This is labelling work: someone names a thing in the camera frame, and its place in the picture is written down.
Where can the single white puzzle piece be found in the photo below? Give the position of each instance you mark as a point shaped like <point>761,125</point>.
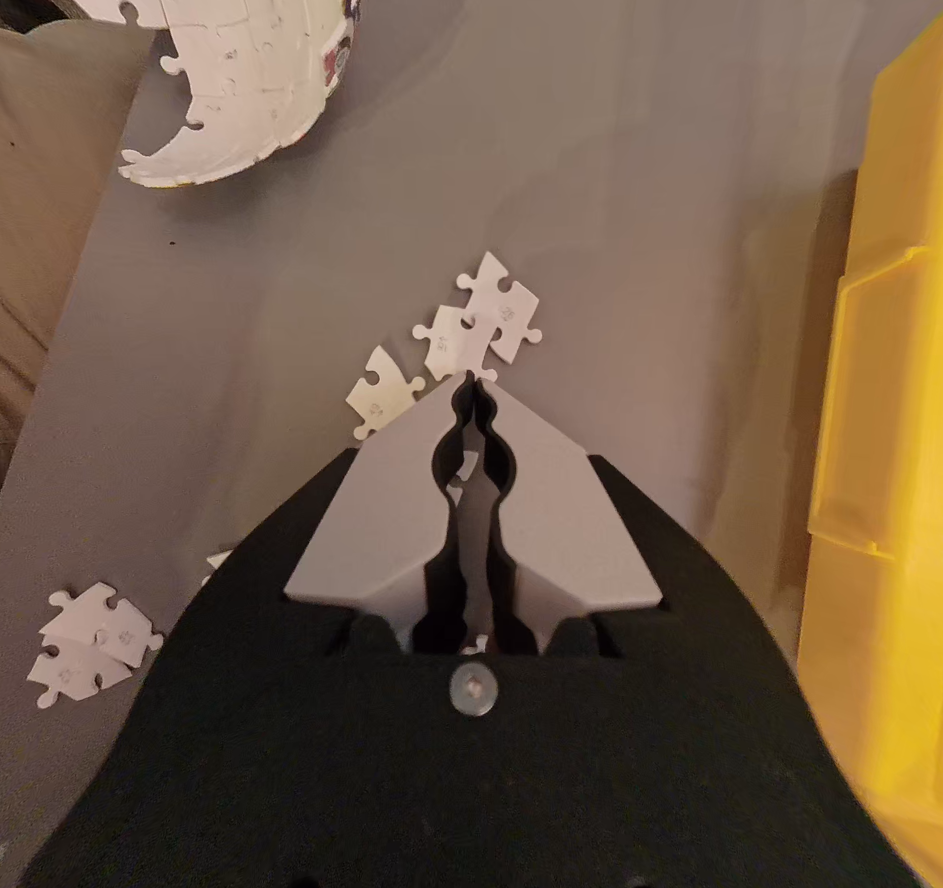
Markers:
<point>446,343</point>

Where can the yellow plastic bin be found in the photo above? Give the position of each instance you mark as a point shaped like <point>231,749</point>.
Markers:
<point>884,461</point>

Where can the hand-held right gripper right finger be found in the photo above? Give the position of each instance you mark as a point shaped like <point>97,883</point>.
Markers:
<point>582,534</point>

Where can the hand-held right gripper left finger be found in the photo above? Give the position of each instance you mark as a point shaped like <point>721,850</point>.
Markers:
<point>376,527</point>

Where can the puzzle pieces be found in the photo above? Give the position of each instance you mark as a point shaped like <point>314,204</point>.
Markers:
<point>508,306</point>

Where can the person's beige trousers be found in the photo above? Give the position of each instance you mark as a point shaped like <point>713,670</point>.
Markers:
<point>44,203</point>

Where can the partly built puzzle ball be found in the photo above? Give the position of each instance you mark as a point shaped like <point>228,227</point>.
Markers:
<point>243,55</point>

